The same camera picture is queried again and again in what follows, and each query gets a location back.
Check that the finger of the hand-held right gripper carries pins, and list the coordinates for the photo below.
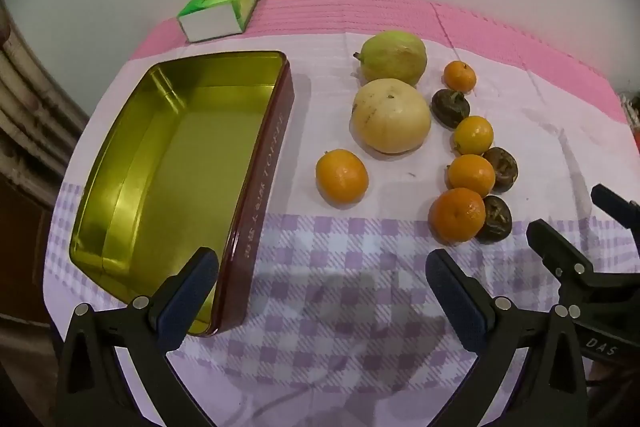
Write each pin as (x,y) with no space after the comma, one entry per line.
(565,257)
(617,204)

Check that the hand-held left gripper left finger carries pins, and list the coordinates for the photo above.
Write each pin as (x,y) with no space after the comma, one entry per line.
(192,292)

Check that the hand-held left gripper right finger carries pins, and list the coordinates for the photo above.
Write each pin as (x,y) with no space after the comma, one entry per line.
(457,297)

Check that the dark brown water chestnut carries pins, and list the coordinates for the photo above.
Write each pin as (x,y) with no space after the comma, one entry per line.
(497,219)
(450,108)

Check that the deep orange tangerine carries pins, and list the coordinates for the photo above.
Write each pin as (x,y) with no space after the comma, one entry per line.
(457,213)

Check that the dark passion fruit front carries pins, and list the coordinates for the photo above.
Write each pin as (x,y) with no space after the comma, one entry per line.
(505,167)

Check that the gold and maroon tin box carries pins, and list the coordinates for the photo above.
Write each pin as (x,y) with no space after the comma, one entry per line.
(175,167)

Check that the large light orange tangerine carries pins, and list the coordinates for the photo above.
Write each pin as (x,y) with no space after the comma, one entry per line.
(342,177)

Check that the pale yellow round fruit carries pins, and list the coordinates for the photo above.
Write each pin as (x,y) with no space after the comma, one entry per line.
(392,117)

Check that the green guava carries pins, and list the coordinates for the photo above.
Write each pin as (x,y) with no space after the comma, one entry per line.
(395,57)

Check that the pale striped object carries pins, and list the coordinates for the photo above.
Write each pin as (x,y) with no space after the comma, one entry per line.
(631,117)

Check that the brown wooden cabinet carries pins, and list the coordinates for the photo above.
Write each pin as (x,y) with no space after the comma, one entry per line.
(25,247)

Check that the small orange tangerine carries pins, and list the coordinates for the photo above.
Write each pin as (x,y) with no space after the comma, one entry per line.
(460,76)

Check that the beige patterned curtain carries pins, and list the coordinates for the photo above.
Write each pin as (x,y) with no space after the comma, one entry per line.
(35,97)

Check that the green tissue box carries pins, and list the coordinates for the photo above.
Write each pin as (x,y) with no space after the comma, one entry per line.
(220,4)

